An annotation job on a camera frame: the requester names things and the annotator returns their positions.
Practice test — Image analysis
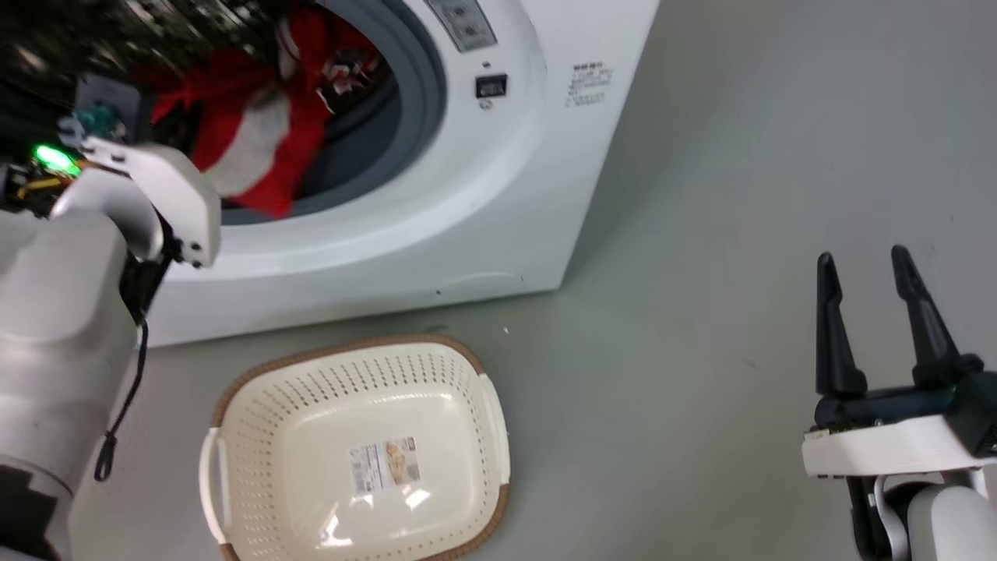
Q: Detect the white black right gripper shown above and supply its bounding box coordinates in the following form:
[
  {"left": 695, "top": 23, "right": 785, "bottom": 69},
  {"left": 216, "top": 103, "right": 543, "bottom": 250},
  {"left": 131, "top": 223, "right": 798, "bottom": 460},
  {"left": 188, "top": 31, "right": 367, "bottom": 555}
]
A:
[{"left": 801, "top": 245, "right": 997, "bottom": 478}]

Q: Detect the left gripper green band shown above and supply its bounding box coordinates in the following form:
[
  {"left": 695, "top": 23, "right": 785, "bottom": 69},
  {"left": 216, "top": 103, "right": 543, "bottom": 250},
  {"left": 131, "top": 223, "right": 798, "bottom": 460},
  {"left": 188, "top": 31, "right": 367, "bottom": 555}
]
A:
[{"left": 0, "top": 105, "right": 132, "bottom": 217}]

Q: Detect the red and white garment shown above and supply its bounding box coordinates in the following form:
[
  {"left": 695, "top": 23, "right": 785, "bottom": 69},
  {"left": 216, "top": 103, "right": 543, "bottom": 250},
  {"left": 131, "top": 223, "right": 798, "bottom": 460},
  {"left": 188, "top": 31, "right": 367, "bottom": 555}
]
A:
[{"left": 134, "top": 6, "right": 384, "bottom": 220}]

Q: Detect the white front-load washing machine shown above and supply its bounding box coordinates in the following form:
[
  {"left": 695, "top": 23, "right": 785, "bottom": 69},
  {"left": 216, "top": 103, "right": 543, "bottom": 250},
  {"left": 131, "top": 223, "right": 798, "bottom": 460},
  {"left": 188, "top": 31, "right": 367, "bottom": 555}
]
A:
[{"left": 0, "top": 0, "right": 662, "bottom": 348}]

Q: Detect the cream perforated laundry basket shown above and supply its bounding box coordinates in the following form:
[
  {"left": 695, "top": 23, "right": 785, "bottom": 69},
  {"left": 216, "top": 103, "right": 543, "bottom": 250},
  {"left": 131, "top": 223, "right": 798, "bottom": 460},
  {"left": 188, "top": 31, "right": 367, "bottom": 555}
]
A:
[{"left": 199, "top": 335, "right": 513, "bottom": 561}]

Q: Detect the grey rubber door gasket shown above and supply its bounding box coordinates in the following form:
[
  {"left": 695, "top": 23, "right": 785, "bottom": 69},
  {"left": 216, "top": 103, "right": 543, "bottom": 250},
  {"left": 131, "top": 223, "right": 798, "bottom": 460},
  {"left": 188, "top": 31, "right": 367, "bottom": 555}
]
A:
[{"left": 220, "top": 0, "right": 448, "bottom": 227}]

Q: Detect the printed text sticker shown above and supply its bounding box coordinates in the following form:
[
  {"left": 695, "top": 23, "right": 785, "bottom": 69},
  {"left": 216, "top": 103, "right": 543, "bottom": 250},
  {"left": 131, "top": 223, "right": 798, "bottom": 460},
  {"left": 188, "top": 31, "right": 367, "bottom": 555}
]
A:
[{"left": 566, "top": 62, "right": 615, "bottom": 108}]

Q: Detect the grey label sticker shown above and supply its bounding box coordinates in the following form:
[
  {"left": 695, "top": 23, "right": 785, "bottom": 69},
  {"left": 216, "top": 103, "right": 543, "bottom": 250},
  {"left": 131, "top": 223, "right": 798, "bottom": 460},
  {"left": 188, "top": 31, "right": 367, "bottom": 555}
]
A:
[{"left": 425, "top": 0, "right": 499, "bottom": 54}]

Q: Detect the product label sticker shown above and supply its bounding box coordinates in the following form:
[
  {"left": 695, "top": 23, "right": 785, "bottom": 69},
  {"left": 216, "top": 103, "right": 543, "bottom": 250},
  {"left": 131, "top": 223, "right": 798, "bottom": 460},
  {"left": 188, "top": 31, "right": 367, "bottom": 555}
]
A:
[{"left": 347, "top": 436, "right": 422, "bottom": 496}]

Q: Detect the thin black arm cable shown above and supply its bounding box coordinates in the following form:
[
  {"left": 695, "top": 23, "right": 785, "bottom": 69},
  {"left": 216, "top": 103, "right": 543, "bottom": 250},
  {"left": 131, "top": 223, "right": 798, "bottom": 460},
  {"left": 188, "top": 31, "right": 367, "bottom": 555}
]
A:
[{"left": 93, "top": 318, "right": 150, "bottom": 482}]

